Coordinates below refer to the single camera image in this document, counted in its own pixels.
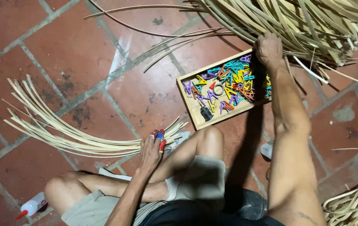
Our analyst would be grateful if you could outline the person's left hand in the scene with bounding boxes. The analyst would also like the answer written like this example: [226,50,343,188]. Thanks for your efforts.
[139,129,167,173]

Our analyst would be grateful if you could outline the person's right hand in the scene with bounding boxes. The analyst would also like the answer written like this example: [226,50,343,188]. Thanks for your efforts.
[255,32,285,68]

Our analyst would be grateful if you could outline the large heap of bamboo strips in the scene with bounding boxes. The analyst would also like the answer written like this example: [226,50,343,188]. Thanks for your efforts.
[185,0,358,85]

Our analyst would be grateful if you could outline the bundle of pale bamboo strips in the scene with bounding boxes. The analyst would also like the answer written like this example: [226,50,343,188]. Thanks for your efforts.
[2,74,189,158]

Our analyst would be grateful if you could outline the pile of colourful clothespins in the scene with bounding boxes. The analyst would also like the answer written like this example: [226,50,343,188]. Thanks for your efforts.
[182,54,272,115]

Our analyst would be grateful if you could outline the long loose bamboo strip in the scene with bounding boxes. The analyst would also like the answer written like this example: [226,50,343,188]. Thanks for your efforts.
[84,4,205,20]
[87,0,227,38]
[143,31,236,73]

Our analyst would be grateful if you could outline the shallow wooden tray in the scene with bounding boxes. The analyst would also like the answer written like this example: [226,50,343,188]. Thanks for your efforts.
[176,48,274,131]

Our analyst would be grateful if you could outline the white sandal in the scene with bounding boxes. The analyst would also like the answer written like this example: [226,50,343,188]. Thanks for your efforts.
[259,140,275,160]
[164,130,192,155]

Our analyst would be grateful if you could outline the person's right leg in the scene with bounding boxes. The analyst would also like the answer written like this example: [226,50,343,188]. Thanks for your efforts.
[147,125,225,184]

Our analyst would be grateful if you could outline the person's leg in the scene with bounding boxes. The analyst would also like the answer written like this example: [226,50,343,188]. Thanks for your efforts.
[44,171,171,218]
[147,125,225,184]

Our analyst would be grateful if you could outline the person's beige shorts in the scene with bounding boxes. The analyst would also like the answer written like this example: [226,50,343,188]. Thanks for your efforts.
[61,155,227,226]

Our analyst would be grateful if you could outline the person's dark shirt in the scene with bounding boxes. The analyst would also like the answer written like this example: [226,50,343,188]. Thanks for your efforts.
[138,188,287,226]

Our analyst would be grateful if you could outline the person's left leg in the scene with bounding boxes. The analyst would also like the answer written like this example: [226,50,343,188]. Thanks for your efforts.
[44,171,171,218]

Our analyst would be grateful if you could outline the white glue bottle red tip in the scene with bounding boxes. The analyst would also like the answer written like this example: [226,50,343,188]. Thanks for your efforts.
[14,192,50,221]

